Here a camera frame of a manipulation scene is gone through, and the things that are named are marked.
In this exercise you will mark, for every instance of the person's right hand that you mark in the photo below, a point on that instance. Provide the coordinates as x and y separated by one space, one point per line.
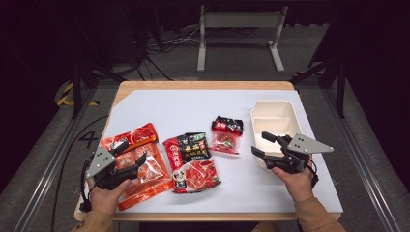
298 185

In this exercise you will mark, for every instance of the aluminium floor rail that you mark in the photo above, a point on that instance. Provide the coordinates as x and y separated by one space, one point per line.
361 161
51 164

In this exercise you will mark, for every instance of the white table mat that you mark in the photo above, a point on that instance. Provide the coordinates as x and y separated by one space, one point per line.
199 106

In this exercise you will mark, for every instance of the yellow and black hazard tape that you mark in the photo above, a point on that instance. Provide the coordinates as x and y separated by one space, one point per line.
66 96

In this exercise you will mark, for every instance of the person's left hand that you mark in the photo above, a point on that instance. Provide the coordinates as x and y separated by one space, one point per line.
104 198

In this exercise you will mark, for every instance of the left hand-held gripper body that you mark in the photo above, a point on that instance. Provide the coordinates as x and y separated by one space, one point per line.
102 161

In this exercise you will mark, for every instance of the cream plastic divided container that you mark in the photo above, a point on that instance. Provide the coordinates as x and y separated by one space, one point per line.
274 119

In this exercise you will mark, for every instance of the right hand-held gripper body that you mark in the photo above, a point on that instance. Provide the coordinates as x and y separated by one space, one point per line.
301 145

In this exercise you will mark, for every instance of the red and black food packet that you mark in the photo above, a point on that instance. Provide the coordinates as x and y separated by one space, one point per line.
193 164

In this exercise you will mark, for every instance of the large orange food packet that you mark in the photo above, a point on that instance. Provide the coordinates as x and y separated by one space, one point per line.
151 174

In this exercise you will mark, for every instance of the small red snack packet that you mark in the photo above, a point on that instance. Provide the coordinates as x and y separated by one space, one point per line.
225 138

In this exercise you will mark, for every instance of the grey metal stand frame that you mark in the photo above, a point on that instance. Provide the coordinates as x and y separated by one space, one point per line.
240 19

